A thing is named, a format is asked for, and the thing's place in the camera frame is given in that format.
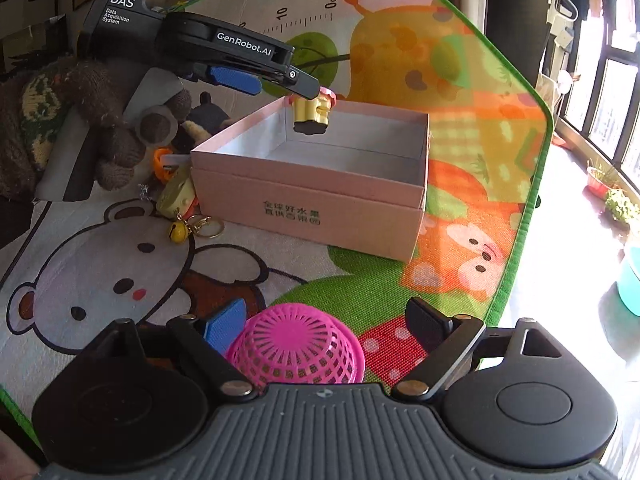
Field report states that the cartoon printed play mat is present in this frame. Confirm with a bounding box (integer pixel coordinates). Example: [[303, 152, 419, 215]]
[[0, 0, 557, 466]]

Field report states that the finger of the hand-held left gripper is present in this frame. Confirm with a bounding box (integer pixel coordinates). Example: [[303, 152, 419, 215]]
[[259, 66, 322, 102], [194, 62, 262, 97]]

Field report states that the red potted plant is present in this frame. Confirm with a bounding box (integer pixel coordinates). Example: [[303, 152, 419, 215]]
[[586, 160, 622, 197]]

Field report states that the orange plastic cup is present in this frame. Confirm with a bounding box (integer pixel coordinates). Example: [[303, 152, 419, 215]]
[[152, 147, 176, 181]]

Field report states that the yellow toy figure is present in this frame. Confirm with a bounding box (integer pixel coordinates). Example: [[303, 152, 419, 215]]
[[291, 87, 336, 137]]

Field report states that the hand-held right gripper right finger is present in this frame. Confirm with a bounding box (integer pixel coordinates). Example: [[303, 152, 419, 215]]
[[393, 297, 566, 401]]

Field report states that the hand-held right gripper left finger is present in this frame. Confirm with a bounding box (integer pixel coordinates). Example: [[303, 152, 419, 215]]
[[92, 298, 257, 399]]

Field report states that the pink cardboard box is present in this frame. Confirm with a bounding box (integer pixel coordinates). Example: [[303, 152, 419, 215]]
[[190, 96, 431, 264]]

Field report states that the black window frame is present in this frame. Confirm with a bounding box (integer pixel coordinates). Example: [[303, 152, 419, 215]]
[[550, 10, 640, 173]]

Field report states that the black plush toy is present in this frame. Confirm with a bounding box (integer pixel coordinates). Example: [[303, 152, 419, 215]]
[[172, 92, 232, 153]]

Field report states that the small tan plush toy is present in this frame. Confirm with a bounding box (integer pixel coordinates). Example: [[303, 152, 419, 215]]
[[181, 119, 212, 139]]

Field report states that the pink plastic basket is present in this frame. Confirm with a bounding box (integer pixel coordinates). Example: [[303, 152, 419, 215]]
[[226, 305, 366, 391]]

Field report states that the green potted plant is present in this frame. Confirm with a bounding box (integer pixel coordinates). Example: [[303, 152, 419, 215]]
[[604, 187, 640, 227]]

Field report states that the brown plush bear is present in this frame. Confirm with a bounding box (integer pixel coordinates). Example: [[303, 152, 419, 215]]
[[0, 52, 194, 201]]

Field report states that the yellow cheese keychain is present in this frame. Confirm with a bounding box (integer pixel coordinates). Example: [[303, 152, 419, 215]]
[[137, 165, 224, 245]]

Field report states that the teal plastic basin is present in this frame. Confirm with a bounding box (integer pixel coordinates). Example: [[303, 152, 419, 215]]
[[616, 245, 640, 317]]

